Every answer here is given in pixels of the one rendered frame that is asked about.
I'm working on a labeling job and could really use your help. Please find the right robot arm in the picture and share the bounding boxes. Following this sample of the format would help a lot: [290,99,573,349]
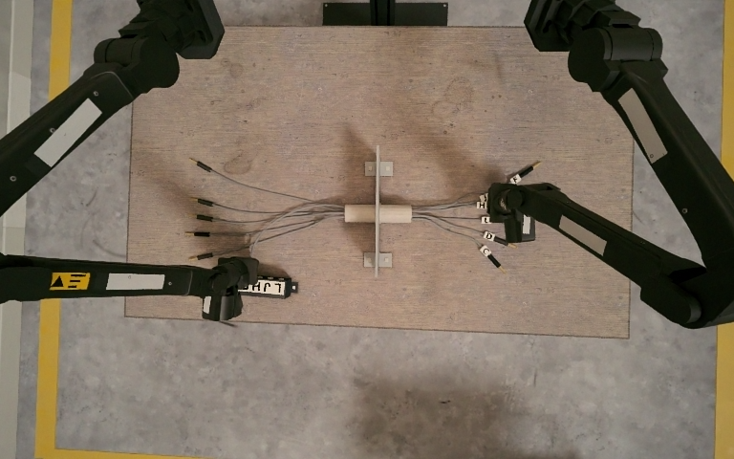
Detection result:
[0,0,249,321]

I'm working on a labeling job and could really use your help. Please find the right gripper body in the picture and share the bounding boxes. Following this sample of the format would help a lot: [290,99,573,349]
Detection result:
[218,256,259,285]

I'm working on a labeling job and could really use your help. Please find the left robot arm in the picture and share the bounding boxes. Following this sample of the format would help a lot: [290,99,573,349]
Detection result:
[499,0,734,329]

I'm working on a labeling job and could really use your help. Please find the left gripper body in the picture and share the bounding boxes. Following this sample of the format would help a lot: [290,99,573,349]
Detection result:
[487,183,517,223]

